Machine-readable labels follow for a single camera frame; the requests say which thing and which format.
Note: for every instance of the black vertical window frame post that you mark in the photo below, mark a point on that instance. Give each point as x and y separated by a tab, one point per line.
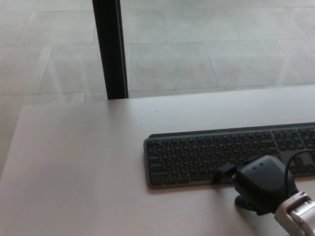
110	49

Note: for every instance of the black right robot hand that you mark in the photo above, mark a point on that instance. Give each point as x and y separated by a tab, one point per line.
263	179

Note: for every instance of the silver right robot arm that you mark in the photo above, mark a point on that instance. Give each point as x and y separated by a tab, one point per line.
296	214

